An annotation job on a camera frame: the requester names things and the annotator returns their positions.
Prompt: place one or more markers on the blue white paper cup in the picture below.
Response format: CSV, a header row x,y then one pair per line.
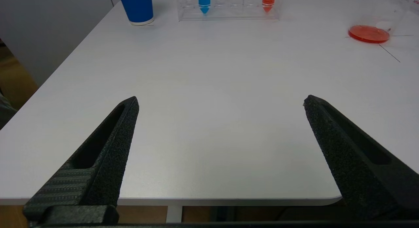
x,y
137,7

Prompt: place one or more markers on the clear glass beaker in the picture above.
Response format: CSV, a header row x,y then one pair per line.
x,y
369,34

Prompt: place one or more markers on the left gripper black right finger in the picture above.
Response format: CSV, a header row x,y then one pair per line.
x,y
360,175

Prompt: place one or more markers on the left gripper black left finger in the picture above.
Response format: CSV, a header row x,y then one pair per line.
x,y
111,162

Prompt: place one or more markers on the blue pigment test tube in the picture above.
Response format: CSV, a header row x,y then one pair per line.
x,y
204,2

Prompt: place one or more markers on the white table leg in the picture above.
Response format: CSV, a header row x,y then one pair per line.
x,y
173,215

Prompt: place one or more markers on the person in grey clothes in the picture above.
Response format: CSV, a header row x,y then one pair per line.
x,y
4,110

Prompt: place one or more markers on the red pigment test tube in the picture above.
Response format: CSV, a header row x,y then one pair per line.
x,y
268,0

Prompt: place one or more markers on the clear acrylic test tube rack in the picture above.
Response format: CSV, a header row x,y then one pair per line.
x,y
234,11

